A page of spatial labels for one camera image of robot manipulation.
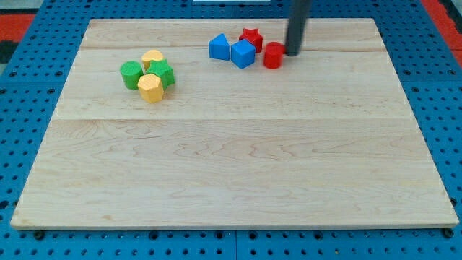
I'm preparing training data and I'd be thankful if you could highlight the blue cube block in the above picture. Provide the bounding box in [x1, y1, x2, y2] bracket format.
[231, 39, 256, 69]

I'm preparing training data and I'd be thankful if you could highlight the blue triangle block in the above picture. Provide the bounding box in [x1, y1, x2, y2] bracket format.
[208, 33, 230, 61]

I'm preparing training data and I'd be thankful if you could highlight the light wooden board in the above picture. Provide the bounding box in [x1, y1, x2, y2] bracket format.
[11, 18, 459, 230]

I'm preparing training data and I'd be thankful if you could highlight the red cylinder block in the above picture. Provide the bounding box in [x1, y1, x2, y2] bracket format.
[263, 42, 285, 69]

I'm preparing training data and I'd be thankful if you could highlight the yellow hexagon block front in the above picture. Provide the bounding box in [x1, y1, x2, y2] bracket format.
[138, 74, 164, 103]

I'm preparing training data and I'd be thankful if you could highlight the green star block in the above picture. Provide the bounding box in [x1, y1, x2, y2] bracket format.
[146, 59, 175, 90]

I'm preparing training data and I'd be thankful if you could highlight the red star block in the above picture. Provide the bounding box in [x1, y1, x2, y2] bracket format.
[238, 27, 263, 53]

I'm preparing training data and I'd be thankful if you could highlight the yellow block rear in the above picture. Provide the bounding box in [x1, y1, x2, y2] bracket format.
[141, 49, 164, 70]

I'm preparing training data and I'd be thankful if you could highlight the green cylinder block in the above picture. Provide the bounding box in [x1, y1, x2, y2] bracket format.
[120, 61, 144, 90]

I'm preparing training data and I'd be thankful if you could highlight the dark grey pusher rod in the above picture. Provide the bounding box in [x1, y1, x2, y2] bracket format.
[284, 0, 312, 56]

